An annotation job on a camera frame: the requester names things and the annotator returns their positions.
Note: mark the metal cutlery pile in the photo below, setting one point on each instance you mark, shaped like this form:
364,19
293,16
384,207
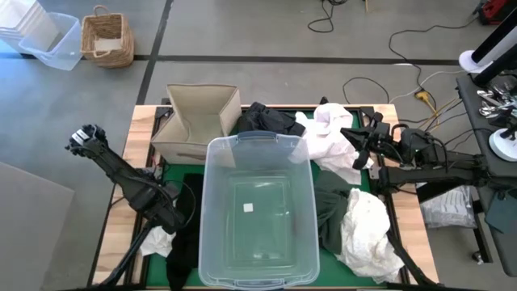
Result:
494,101

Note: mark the wicker basket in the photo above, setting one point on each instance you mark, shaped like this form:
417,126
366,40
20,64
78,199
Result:
121,48

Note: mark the cream white garment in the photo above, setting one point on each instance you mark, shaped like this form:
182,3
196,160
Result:
367,238

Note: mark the black white tower fan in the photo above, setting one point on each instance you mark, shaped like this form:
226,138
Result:
494,40

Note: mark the large clear plastic storage bin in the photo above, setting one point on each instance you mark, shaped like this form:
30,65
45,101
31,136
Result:
258,210

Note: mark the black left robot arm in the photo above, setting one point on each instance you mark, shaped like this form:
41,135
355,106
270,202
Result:
113,165

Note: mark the dark green garment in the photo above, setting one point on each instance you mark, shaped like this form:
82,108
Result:
331,210

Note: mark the red generator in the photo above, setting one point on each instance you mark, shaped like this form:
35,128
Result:
501,10

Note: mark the white shirt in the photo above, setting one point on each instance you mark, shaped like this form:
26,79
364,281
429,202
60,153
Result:
327,141

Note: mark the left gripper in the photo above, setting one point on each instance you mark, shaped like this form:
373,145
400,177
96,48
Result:
165,208

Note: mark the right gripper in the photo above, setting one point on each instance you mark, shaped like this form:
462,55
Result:
381,141

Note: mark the white round stand base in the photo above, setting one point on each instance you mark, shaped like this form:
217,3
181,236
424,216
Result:
503,147

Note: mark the dark teal cloth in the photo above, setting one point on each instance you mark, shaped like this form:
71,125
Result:
503,212

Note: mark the black sweatshirt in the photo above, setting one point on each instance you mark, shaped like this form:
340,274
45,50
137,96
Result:
266,119

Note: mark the stacked white bins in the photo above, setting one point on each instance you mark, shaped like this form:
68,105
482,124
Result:
24,16

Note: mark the white plastic bag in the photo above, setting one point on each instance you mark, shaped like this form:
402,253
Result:
448,208

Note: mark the small white cloth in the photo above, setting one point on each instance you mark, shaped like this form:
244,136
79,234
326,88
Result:
157,242

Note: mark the beige fabric storage box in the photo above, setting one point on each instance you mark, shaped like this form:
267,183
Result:
198,117

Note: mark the black trousers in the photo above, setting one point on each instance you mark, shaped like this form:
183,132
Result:
186,250

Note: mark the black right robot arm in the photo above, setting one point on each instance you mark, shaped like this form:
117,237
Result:
444,157

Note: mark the green table mat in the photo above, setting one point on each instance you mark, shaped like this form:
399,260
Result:
329,277

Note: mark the small clear plastic bin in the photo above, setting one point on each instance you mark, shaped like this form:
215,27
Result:
60,52

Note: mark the grey floor mat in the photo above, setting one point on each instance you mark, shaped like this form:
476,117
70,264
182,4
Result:
32,226

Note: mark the black side table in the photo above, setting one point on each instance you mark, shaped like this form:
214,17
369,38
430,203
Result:
468,105

